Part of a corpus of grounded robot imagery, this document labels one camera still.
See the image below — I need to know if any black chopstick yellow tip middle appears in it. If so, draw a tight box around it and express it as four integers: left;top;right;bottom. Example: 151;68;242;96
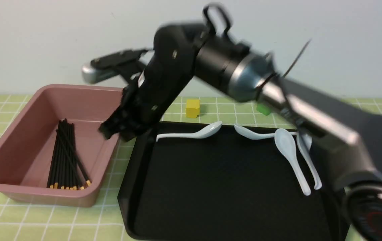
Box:
57;120;69;190

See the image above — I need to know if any pink plastic bin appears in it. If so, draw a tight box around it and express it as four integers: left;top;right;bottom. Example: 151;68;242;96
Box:
0;84;122;207

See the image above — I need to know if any black chopstick yellow tip leftmost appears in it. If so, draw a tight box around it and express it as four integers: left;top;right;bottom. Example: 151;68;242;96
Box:
47;132;60;189

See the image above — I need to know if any black chopstick yellow tip right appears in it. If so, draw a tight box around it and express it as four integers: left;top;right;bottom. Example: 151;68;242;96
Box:
68;123;84;190

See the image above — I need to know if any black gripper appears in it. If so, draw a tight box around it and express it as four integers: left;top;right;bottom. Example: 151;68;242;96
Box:
98;73;178;141

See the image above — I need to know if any black chopstick yellow tip crossing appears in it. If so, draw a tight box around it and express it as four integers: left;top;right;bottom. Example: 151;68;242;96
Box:
56;129;91;189

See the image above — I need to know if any black plastic tray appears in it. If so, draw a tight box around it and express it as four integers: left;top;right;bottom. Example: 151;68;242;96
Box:
118;122;349;241

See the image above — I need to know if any white ceramic spoon leftmost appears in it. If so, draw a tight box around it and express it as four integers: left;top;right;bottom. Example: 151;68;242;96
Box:
156;121;223;142

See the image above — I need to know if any white ceramic spoon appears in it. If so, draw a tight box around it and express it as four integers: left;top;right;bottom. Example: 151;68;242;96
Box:
275;129;311;196
234;124;297;140
156;121;223;142
296;132;322;190

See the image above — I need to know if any green block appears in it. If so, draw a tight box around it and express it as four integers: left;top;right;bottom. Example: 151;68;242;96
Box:
256;104;272;116

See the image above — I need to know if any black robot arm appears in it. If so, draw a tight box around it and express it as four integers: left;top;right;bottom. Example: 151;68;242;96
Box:
86;3;382;241

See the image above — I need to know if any green checkered tablecloth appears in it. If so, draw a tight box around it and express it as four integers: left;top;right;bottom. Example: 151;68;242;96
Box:
0;94;382;241

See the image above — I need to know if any white ceramic spoon rightmost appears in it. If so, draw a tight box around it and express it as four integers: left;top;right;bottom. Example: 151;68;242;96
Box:
296;132;322;190

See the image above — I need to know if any yellow cube block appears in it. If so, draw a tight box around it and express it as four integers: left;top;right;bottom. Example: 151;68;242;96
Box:
185;99;200;118

